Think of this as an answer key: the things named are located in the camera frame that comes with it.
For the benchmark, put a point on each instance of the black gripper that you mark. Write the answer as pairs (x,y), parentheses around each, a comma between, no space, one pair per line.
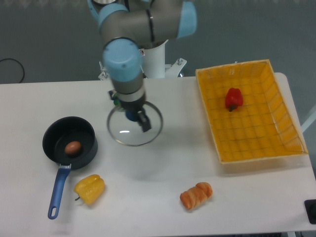
(133,103)

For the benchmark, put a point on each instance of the glass pot lid blue knob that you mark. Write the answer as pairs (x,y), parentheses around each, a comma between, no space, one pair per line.
(125,129)

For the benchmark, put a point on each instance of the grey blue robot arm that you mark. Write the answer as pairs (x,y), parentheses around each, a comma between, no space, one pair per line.
(125,27)

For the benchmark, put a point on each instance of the green bell pepper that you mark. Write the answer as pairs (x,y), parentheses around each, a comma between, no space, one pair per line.
(116,102)

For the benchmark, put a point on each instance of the brown egg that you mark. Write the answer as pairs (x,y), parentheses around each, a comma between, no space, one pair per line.
(73,148)

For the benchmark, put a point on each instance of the yellow bell pepper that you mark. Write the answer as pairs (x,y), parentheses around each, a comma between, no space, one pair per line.
(89,188)

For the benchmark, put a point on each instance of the orange croissant bread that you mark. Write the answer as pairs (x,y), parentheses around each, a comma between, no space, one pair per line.
(196,195)

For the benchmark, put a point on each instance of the red bell pepper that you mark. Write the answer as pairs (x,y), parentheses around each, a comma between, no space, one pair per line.
(234,99)

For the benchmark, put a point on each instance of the yellow woven basket tray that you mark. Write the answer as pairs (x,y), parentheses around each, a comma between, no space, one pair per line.
(262,128)

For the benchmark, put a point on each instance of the black device at table edge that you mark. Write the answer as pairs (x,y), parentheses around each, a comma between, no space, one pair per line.
(310,206)

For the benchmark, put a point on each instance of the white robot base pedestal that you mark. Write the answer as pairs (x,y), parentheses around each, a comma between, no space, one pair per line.
(154,64)

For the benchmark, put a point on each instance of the dark pot blue handle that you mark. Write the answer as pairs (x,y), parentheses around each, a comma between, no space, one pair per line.
(55,139)

